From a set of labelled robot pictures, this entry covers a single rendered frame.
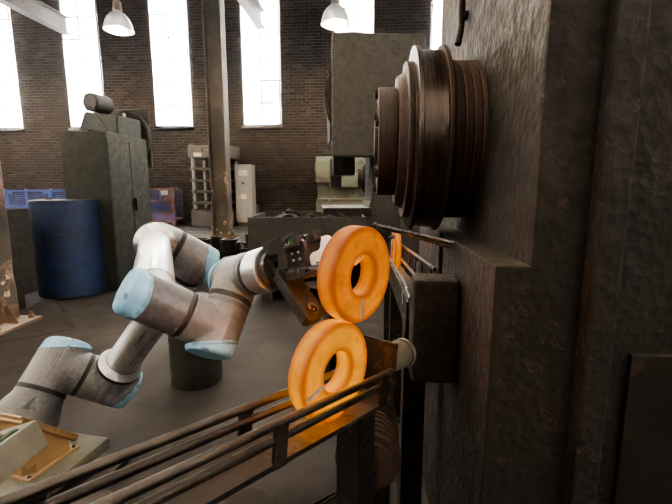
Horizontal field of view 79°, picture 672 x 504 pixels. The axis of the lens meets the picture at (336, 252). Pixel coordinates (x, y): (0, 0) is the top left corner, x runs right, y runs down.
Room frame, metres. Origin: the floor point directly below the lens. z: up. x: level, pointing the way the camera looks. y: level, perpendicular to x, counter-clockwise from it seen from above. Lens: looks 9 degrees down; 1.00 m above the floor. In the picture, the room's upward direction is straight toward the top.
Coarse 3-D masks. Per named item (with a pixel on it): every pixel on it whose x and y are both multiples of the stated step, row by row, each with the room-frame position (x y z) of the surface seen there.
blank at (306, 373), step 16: (336, 320) 0.62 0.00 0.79; (304, 336) 0.59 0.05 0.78; (320, 336) 0.57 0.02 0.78; (336, 336) 0.60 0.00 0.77; (352, 336) 0.63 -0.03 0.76; (304, 352) 0.56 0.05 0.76; (320, 352) 0.57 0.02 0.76; (336, 352) 0.60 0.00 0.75; (352, 352) 0.63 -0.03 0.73; (304, 368) 0.55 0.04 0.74; (320, 368) 0.57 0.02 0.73; (336, 368) 0.64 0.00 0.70; (352, 368) 0.63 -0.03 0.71; (288, 384) 0.56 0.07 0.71; (304, 384) 0.54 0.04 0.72; (320, 384) 0.57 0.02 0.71; (336, 384) 0.62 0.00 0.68; (352, 384) 0.63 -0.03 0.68; (304, 400) 0.54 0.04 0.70; (336, 416) 0.60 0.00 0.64
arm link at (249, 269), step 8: (248, 256) 0.78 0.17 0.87; (256, 256) 0.76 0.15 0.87; (248, 264) 0.76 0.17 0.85; (256, 264) 0.76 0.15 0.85; (240, 272) 0.77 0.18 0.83; (248, 272) 0.76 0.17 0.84; (256, 272) 0.75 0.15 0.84; (248, 280) 0.76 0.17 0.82; (256, 280) 0.75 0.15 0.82; (248, 288) 0.77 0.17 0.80; (256, 288) 0.76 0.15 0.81; (264, 288) 0.76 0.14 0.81; (272, 288) 0.77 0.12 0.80
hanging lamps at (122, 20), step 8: (336, 0) 9.10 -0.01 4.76; (112, 8) 9.51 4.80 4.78; (120, 8) 9.51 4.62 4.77; (328, 8) 9.00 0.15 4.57; (336, 8) 8.94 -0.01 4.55; (112, 16) 9.27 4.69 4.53; (120, 16) 9.34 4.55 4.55; (328, 16) 8.93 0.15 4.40; (336, 16) 8.88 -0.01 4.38; (344, 16) 8.96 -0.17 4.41; (104, 24) 9.31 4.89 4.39; (112, 24) 9.23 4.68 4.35; (120, 24) 9.28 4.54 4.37; (128, 24) 9.42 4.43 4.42; (328, 24) 9.42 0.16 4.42; (336, 24) 9.46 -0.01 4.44; (344, 24) 9.38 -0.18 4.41; (112, 32) 9.70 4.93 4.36; (120, 32) 9.79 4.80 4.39; (128, 32) 9.80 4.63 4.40
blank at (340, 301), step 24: (336, 240) 0.62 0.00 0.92; (360, 240) 0.63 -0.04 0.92; (384, 240) 0.69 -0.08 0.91; (336, 264) 0.59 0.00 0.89; (360, 264) 0.69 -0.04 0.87; (384, 264) 0.69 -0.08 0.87; (336, 288) 0.59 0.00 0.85; (360, 288) 0.67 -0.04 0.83; (384, 288) 0.69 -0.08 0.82; (336, 312) 0.60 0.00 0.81; (360, 312) 0.64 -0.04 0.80
